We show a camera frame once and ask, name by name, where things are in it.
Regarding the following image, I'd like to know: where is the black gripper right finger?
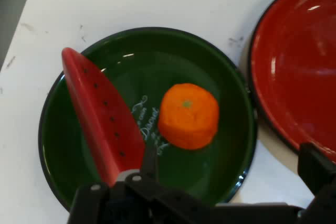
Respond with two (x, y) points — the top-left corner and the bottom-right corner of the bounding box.
(297, 142), (336, 224)

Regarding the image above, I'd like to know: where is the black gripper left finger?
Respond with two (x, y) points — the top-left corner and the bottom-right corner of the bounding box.
(67, 142), (221, 224)

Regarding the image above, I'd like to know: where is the orange toy mandarin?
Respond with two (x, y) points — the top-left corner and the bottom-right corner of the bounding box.
(157, 83), (220, 151)

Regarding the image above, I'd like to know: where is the red toy watermelon slice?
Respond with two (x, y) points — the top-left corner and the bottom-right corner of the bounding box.
(61, 47), (145, 188)

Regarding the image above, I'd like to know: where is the red enamel plate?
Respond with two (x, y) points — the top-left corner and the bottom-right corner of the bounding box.
(248, 0), (336, 163)

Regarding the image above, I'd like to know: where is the dark green enamel plate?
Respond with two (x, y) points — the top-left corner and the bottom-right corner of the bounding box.
(38, 26), (258, 211)

